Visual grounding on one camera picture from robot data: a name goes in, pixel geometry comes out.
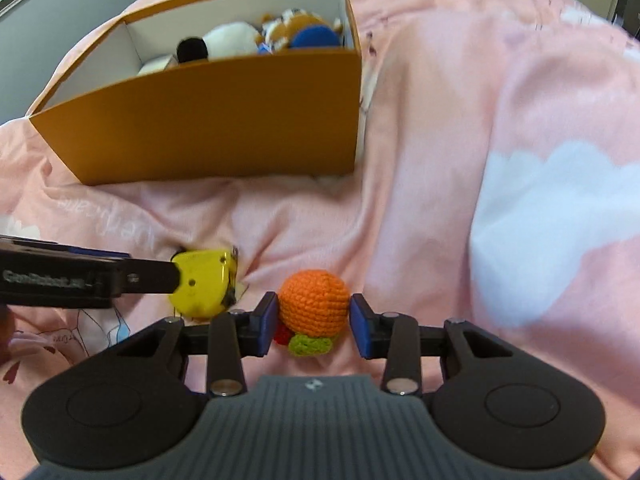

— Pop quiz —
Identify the yellow toy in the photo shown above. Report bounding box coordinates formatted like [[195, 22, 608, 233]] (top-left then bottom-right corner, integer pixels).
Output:
[[167, 247, 240, 319]]

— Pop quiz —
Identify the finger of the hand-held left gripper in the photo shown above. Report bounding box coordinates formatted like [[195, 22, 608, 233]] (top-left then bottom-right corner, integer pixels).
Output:
[[114, 258, 184, 296], [59, 245, 132, 260]]

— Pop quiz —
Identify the orange crochet toy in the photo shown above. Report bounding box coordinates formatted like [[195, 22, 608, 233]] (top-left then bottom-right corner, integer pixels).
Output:
[[272, 269, 351, 357]]

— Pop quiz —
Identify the orange and white plush toy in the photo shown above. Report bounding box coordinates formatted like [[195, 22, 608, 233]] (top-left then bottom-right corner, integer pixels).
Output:
[[260, 8, 344, 52]]

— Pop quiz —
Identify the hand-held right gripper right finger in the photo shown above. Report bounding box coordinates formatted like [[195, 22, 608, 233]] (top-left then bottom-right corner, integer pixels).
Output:
[[348, 294, 516, 396]]

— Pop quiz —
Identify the orange cardboard box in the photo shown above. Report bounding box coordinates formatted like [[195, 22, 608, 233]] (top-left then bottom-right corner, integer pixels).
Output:
[[28, 0, 362, 186]]

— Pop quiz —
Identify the pink printed blanket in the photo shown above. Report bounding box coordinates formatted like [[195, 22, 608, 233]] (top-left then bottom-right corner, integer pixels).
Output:
[[0, 0, 640, 480]]

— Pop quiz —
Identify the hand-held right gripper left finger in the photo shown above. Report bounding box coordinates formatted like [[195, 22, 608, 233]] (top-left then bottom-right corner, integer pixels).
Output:
[[116, 291, 280, 398]]

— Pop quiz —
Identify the blue plush ball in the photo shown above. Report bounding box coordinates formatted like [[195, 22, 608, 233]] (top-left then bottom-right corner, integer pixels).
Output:
[[289, 25, 344, 50]]

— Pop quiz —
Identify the small white box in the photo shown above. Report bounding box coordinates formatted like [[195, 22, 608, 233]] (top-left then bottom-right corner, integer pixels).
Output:
[[136, 56, 179, 77]]

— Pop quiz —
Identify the white plush toy black nose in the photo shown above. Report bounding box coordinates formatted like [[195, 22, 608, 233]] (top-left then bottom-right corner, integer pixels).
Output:
[[176, 20, 264, 64]]

